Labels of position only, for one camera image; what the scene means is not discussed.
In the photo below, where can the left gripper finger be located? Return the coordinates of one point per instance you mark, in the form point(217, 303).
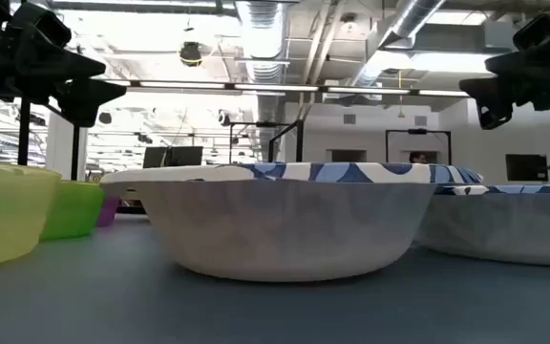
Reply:
point(86, 98)
point(60, 64)

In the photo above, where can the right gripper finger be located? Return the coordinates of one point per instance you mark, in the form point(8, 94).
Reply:
point(492, 100)
point(528, 64)

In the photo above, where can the green plastic bowl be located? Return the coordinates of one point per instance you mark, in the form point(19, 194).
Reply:
point(72, 210)

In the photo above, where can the purple plastic bowl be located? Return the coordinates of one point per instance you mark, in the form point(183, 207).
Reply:
point(108, 210)

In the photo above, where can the blue patterned paper bowl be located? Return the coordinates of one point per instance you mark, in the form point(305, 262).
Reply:
point(280, 229)
point(509, 229)

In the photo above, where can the yellow plastic bowl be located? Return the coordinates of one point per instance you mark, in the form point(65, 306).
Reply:
point(3, 215)

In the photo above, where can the black desk monitor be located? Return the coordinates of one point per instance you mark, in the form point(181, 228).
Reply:
point(179, 156)

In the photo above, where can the black ceiling dome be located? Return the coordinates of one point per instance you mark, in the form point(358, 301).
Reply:
point(190, 53)

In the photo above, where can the long light bar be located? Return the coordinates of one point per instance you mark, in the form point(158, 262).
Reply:
point(275, 87)

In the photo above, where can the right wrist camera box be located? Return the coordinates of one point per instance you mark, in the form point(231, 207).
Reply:
point(537, 31)

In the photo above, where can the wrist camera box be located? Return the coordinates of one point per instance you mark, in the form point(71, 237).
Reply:
point(537, 31)
point(43, 24)

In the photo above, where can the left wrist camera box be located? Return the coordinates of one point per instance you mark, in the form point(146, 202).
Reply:
point(43, 24)

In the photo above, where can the black wall monitor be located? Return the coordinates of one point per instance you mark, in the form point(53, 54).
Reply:
point(526, 167)

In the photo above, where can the black rig frame with camera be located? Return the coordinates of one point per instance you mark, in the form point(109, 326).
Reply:
point(417, 131)

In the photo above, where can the thin black rig frame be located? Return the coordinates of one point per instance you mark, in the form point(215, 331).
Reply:
point(256, 124)

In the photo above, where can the ribbed silver air duct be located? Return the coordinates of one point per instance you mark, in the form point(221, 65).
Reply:
point(263, 38)

